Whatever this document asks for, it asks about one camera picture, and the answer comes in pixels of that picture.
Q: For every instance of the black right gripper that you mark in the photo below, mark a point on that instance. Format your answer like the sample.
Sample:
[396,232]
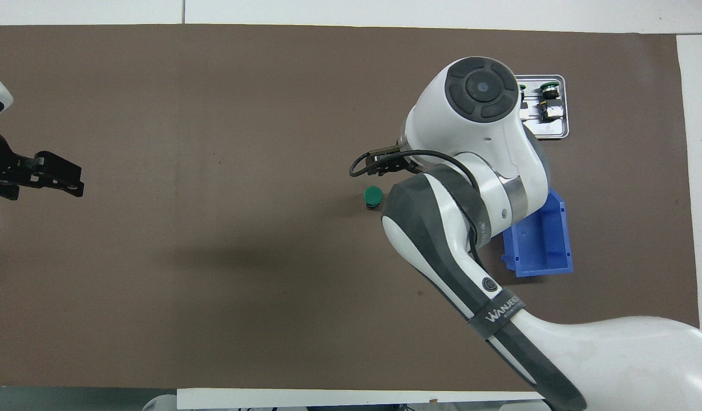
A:
[405,162]

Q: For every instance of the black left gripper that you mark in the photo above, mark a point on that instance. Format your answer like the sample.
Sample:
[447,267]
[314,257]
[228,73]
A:
[0,160]

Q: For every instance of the green push button switch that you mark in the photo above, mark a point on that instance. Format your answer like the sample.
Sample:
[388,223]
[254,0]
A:
[523,87]
[373,195]
[549,105]

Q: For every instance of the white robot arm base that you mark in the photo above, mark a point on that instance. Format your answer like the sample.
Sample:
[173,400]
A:
[160,403]
[519,407]

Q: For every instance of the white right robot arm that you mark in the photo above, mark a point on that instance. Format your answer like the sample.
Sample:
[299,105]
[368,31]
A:
[471,131]

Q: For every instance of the silver metal tray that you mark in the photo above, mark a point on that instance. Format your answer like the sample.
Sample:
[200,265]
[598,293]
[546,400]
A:
[559,130]

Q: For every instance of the blue plastic storage bin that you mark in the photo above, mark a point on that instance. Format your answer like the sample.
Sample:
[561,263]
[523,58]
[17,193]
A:
[542,245]

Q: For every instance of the brown table mat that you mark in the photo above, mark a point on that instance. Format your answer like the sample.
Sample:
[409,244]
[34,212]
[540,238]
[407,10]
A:
[271,331]

